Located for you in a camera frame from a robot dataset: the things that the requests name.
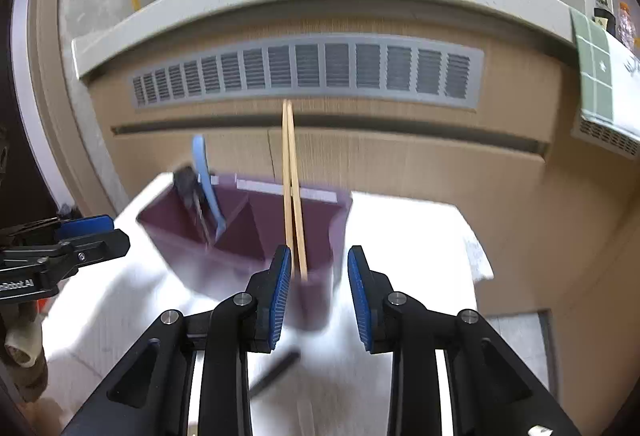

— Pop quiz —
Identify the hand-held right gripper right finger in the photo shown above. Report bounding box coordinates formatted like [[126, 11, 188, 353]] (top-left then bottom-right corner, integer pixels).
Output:
[[346, 245, 583, 436]]

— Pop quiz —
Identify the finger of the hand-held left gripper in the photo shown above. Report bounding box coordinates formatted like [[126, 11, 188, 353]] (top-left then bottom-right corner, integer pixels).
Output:
[[0, 229, 132, 279], [0, 215, 115, 247]]

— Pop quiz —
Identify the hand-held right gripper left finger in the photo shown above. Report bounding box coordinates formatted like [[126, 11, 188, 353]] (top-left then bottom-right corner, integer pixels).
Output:
[[60, 245, 293, 436]]

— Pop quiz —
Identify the purple utensil holder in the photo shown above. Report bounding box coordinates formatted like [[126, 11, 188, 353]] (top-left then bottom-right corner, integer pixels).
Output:
[[136, 173, 354, 332]]

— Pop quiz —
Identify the wooden chopstick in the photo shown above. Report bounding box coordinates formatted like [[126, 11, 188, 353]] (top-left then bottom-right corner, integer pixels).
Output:
[[287, 100, 309, 281], [282, 100, 296, 251]]

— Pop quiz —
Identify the person's left hand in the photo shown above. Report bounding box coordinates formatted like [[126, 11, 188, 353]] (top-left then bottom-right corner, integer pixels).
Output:
[[0, 301, 48, 404]]

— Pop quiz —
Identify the white table cloth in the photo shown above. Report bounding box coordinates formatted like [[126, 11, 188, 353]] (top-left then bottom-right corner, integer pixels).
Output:
[[39, 173, 497, 436]]

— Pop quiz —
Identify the black stick utensil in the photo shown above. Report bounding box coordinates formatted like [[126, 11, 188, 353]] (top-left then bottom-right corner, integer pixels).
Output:
[[248, 350, 302, 398]]

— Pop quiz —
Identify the blue plastic spoon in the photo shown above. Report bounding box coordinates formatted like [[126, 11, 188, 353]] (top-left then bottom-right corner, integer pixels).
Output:
[[192, 135, 227, 238]]

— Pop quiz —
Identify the grey vent grille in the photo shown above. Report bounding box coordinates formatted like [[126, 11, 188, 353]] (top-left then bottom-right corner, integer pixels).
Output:
[[131, 33, 485, 110]]

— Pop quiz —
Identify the green checkered cloth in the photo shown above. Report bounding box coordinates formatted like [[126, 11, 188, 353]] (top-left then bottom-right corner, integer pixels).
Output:
[[570, 30, 640, 160]]

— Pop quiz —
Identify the green tiled cloth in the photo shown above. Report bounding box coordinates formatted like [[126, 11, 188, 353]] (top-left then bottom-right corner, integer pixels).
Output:
[[569, 8, 619, 125]]

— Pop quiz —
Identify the dark bottle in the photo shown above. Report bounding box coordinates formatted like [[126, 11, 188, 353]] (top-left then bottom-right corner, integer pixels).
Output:
[[593, 0, 614, 36]]

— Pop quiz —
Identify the orange bottle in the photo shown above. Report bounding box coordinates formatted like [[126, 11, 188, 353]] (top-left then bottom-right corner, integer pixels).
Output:
[[615, 1, 638, 48]]

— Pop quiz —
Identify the black handled utensil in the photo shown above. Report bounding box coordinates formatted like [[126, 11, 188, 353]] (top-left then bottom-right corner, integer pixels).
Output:
[[173, 166, 213, 244]]

